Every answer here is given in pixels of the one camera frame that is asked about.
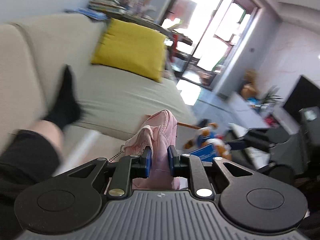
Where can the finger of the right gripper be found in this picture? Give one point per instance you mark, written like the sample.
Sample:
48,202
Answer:
237,145

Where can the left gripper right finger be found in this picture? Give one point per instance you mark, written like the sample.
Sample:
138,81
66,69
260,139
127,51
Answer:
190,167

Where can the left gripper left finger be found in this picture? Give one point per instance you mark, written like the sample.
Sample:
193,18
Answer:
127,169

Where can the duck plush toy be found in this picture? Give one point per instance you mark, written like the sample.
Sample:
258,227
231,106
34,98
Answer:
207,144

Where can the pink pouch bag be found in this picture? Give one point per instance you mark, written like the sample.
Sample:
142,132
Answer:
158,132

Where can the white marble coffee table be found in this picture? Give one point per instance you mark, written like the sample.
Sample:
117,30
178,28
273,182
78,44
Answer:
256,156

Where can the white tv cabinet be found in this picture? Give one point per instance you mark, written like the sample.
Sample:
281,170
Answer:
246,116

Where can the orange cardboard box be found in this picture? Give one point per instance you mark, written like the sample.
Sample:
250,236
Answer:
179,123

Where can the green potted plant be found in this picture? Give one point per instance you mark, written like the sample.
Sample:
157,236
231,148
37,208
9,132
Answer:
271,96

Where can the gold vase dried flowers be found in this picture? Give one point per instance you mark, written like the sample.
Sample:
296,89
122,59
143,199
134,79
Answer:
249,88

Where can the black television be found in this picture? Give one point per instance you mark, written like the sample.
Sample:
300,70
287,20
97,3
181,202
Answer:
305,94

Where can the black rolling shelf cart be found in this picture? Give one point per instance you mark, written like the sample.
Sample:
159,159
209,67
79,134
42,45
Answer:
180,52

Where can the person left leg black sock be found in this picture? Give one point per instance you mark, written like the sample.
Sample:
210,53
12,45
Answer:
33,154

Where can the yellow cushion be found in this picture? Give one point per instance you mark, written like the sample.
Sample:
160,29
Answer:
133,48

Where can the beige fabric sofa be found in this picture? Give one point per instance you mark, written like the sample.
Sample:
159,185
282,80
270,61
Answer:
34,53

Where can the stack of books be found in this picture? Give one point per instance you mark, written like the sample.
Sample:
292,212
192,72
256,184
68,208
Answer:
100,9

